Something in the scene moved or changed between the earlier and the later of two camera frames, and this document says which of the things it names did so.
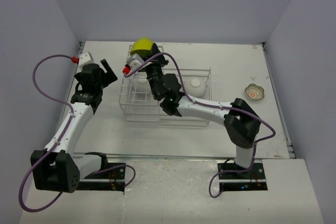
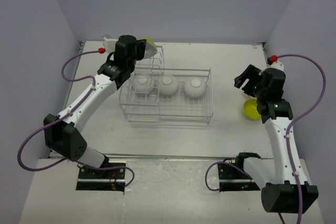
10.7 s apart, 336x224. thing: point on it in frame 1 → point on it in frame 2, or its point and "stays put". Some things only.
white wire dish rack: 137,104 stays put
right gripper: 159,61 → 251,71
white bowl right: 195,86 stays put
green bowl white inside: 142,46 stays put
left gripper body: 106,78 → 140,48
